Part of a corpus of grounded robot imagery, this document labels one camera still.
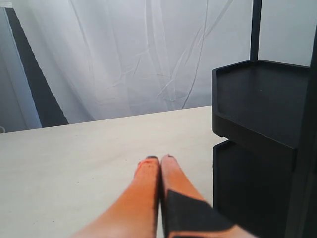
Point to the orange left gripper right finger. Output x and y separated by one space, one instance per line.
185 213

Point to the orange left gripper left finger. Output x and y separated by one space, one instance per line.
135 213

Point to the black metal shelf rack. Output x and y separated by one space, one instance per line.
265 172

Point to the dark vertical panel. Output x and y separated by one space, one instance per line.
48 109

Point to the white backdrop curtain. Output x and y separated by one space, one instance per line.
106 59

